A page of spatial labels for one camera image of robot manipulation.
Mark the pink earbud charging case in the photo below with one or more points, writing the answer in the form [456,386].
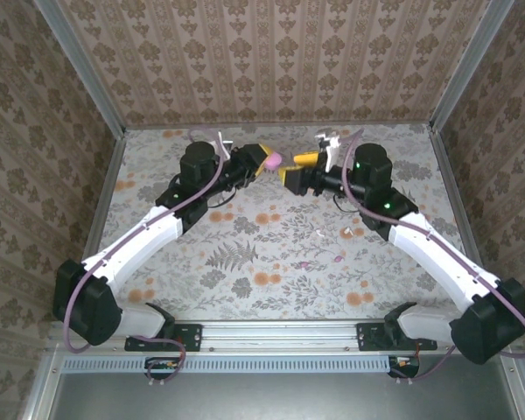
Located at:
[273,163]

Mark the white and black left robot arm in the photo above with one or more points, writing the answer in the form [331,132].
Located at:
[127,245]

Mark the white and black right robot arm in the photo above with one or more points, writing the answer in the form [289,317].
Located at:
[442,258]

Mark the floral table cloth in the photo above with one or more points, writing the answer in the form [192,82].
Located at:
[262,245]

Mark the black controller board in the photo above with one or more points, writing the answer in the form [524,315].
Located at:
[404,365]
[164,365]

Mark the grey metal sheet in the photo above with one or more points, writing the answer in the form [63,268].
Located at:
[267,398]

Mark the aluminium table end rail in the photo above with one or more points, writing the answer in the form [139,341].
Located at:
[267,124]

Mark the aluminium table side rail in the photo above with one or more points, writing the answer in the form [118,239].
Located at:
[452,188]
[101,205]

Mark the aluminium frame post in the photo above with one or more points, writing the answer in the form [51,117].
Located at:
[468,65]
[81,70]

